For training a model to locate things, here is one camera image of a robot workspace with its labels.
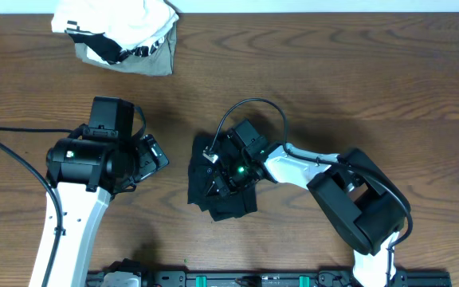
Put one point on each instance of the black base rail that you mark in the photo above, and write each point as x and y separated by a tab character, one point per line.
331	278

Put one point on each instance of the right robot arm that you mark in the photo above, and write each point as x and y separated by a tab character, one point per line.
366	209

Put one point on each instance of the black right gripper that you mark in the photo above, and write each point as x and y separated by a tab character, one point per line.
218	177

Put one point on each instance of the black and white garment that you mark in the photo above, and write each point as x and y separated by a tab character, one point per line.
111	45

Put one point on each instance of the grey-beige folded garment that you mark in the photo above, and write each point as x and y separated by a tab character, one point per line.
160	63

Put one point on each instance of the black t-shirt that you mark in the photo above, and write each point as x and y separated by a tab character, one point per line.
234	206

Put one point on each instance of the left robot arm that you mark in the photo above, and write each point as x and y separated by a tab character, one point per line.
85	171

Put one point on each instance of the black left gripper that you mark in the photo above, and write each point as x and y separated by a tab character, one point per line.
150	155

